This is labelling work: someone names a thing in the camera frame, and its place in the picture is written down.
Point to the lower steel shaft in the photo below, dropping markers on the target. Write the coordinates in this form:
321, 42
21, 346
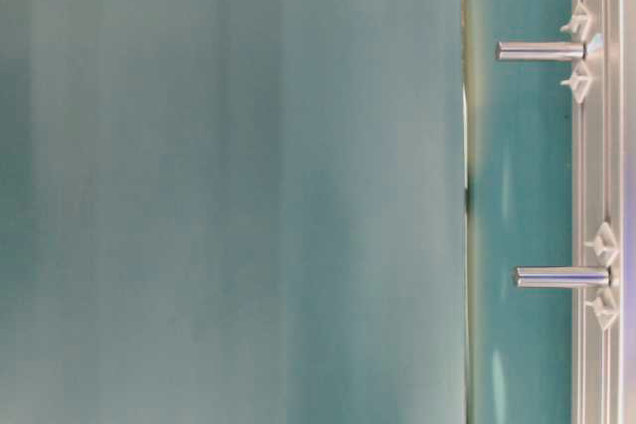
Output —
561, 277

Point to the steel shaft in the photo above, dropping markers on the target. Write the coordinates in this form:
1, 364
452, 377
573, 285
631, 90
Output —
540, 51
561, 277

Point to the upper steel shaft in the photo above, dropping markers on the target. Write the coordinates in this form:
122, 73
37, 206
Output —
540, 51

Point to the silver aluminium extrusion rail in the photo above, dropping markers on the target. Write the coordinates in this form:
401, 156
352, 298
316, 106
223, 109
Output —
603, 211

